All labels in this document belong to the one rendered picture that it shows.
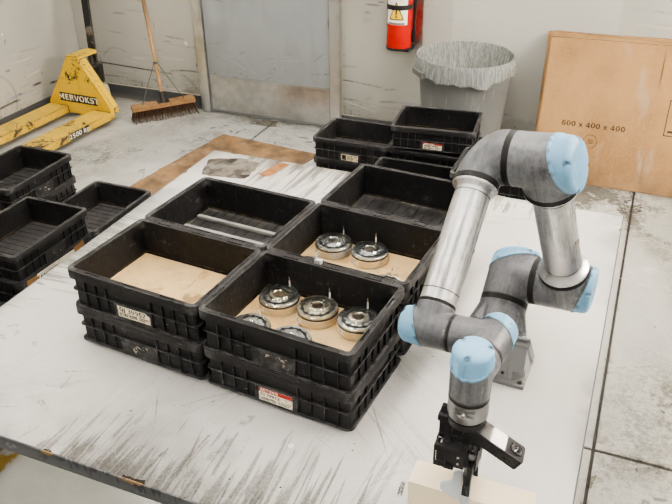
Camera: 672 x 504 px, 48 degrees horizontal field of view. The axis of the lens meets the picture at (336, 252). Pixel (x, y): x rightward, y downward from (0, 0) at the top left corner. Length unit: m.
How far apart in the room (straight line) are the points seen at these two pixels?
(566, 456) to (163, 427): 0.90
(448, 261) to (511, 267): 0.42
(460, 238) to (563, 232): 0.27
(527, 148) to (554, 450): 0.67
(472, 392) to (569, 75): 3.36
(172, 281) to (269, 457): 0.60
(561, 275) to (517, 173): 0.35
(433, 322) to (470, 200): 0.26
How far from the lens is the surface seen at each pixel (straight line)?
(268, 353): 1.71
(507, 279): 1.88
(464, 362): 1.32
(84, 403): 1.93
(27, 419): 1.93
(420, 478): 1.57
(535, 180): 1.55
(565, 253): 1.74
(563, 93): 4.56
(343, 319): 1.81
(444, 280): 1.48
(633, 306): 3.58
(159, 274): 2.10
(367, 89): 5.07
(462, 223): 1.52
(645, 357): 3.29
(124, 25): 5.88
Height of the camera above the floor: 1.92
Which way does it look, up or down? 31 degrees down
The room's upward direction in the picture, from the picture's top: 1 degrees counter-clockwise
